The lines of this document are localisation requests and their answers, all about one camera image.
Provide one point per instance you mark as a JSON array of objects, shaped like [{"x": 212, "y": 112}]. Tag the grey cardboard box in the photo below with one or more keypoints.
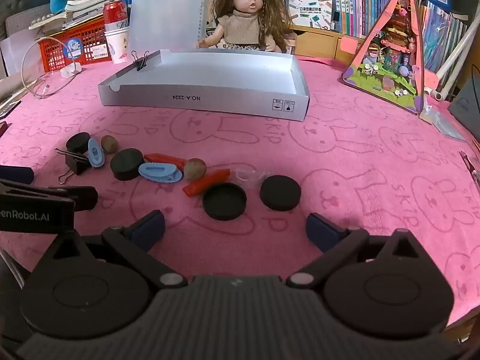
[{"x": 225, "y": 78}]

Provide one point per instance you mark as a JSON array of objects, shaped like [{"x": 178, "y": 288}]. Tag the pink bunny printed blanket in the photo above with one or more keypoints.
[{"x": 356, "y": 157}]

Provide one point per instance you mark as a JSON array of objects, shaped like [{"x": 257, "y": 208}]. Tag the red soda can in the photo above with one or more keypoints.
[{"x": 115, "y": 15}]

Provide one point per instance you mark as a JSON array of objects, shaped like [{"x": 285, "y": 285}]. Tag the pink triangular toy house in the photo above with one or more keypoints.
[{"x": 390, "y": 56}]

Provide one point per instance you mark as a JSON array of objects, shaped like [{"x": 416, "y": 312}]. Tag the small black round lid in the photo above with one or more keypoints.
[{"x": 78, "y": 142}]

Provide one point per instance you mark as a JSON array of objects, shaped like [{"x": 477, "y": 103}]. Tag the brown walnut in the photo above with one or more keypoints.
[
  {"x": 195, "y": 168},
  {"x": 109, "y": 144}
]

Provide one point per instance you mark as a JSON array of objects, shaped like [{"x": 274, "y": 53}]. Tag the clear plastic cup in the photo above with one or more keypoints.
[{"x": 252, "y": 176}]

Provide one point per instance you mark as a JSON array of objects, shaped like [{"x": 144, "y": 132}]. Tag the clear plastic bag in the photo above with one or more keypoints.
[{"x": 444, "y": 123}]

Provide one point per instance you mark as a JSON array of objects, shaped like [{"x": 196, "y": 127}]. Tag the wooden drawer organiser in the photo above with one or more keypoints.
[{"x": 322, "y": 43}]

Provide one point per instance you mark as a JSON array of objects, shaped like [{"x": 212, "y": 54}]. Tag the dark grey box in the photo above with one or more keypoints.
[{"x": 467, "y": 107}]

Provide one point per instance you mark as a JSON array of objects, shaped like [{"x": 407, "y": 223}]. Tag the translucent plastic clipboard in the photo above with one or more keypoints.
[{"x": 165, "y": 11}]

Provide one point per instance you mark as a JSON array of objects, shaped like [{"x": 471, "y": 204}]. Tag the black binder clip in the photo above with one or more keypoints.
[
  {"x": 141, "y": 62},
  {"x": 77, "y": 163}
]

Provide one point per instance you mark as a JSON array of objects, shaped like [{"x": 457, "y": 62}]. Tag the red carrot piece left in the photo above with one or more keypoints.
[{"x": 165, "y": 159}]

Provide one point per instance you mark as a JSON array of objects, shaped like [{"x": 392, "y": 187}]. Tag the black round puck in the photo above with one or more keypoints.
[
  {"x": 126, "y": 164},
  {"x": 280, "y": 193}
]

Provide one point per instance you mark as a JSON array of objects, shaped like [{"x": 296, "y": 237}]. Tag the brown-haired doll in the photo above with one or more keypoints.
[{"x": 245, "y": 18}]

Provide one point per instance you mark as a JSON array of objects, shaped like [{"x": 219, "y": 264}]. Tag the blue hair clip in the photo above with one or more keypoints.
[
  {"x": 96, "y": 153},
  {"x": 160, "y": 172}
]

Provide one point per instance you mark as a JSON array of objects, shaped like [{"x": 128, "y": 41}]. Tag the white paper cup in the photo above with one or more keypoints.
[{"x": 119, "y": 47}]

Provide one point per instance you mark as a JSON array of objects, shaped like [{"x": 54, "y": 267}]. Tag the black open round lid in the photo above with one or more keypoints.
[{"x": 224, "y": 202}]

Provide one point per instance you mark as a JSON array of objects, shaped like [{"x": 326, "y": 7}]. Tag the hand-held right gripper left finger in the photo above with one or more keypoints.
[{"x": 148, "y": 229}]

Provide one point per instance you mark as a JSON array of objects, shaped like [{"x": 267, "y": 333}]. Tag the red plastic basket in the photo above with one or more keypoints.
[{"x": 90, "y": 45}]

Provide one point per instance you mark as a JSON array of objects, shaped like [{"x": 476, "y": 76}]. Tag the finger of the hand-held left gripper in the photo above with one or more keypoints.
[{"x": 15, "y": 174}]

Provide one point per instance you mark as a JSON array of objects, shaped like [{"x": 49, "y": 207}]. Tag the white pencil printed box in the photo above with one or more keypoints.
[{"x": 311, "y": 9}]

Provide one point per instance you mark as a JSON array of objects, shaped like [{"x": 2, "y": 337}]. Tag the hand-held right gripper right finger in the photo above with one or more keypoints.
[{"x": 321, "y": 232}]

